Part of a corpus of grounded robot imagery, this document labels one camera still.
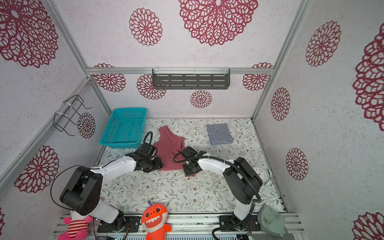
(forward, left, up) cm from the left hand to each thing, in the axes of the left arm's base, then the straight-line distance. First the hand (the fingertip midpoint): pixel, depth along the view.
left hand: (159, 167), depth 91 cm
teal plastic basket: (+35, +31, -3) cm, 47 cm away
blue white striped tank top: (+28, -41, -2) cm, 50 cm away
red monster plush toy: (-29, -2, +7) cm, 30 cm away
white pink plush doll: (-31, +33, +4) cm, 45 cm away
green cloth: (-30, -59, -1) cm, 66 cm away
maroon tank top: (+17, -4, 0) cm, 18 cm away
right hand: (-1, -17, 0) cm, 18 cm away
